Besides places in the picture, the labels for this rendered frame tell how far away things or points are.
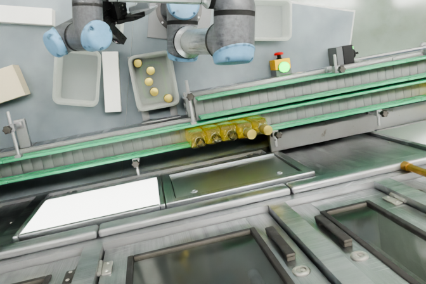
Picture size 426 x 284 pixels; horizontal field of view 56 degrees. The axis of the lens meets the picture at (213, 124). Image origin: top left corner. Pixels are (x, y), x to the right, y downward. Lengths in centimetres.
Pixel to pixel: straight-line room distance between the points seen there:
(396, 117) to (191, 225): 114
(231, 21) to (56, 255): 76
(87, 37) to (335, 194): 79
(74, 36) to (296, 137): 101
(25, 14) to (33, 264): 95
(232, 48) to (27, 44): 94
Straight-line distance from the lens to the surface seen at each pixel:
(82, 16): 107
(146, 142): 159
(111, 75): 164
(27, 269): 116
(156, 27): 170
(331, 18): 191
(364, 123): 184
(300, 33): 184
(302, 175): 126
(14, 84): 170
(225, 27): 110
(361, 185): 123
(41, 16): 170
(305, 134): 173
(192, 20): 150
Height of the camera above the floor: 245
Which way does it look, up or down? 78 degrees down
